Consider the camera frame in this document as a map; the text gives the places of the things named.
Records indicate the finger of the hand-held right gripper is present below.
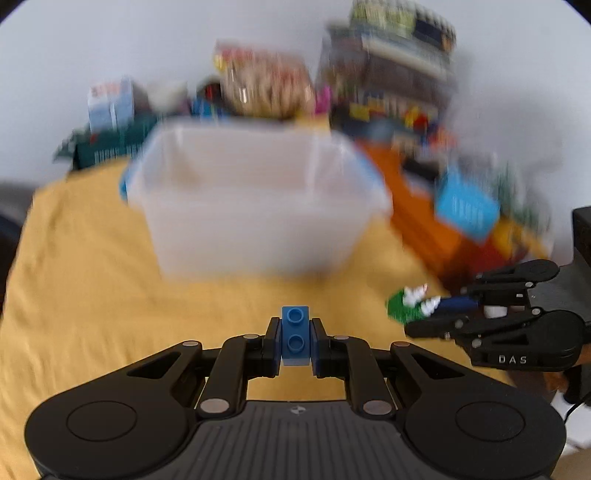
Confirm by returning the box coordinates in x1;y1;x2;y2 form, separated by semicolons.
404;308;546;343
434;265;532;315

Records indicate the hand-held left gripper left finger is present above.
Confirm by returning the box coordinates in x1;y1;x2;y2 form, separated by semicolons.
124;316;283;417

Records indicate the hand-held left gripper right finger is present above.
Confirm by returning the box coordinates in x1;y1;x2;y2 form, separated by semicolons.
311;316;467;417

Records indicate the small blue building brick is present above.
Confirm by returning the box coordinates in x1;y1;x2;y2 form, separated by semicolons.
281;305;311;367

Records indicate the green plate with white flowers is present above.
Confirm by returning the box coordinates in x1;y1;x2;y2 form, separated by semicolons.
386;284;444;324

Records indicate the translucent plastic container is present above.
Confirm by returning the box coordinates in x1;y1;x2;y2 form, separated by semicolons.
120;117;394;282

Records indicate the blue card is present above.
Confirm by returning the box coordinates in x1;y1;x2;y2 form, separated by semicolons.
435;167;503;244

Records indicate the orange box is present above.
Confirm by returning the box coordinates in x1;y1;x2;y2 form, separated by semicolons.
362;141;465;275

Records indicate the black box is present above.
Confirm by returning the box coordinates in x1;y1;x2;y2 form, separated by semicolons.
571;207;591;280

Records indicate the yellow cloth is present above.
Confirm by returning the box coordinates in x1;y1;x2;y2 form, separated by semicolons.
0;161;518;480

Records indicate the stack of colourful boxes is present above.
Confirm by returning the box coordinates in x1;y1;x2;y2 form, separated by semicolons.
318;0;460;144

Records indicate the dark green box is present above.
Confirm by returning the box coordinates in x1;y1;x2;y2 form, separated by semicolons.
52;117;160;172

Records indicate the snack bag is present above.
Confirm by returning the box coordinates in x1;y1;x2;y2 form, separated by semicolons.
213;41;315;121

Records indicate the small white blue carton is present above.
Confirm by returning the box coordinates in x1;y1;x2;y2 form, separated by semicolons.
87;78;136;134

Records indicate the black cable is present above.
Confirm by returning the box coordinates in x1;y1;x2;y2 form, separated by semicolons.
560;394;591;423

